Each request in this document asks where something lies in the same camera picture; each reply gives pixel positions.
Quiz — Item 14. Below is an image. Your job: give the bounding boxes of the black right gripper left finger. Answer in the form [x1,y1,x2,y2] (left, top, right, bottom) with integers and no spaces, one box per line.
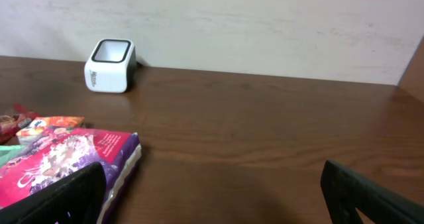
[1,162,106,224]

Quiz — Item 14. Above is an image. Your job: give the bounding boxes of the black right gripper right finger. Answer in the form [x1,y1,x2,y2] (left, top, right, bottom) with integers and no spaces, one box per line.
[321,160,423,224]

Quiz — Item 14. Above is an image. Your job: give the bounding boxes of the purple red snack packet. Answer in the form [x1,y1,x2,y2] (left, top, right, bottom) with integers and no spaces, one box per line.
[1,127,142,223]

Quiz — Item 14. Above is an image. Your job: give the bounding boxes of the small orange snack packet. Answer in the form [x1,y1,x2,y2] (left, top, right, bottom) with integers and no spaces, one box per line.
[16,116,85,145]

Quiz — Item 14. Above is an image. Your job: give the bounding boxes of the teal snack packet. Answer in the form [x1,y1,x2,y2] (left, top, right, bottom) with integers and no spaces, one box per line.
[0,145,26,167]

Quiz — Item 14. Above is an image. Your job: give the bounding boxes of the orange Top chocolate bar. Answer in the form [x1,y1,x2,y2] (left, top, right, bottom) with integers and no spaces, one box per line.
[1,103,39,145]

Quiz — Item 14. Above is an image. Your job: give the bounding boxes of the white barcode scanner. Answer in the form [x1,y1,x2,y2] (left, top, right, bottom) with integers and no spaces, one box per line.
[83,38,137,93]

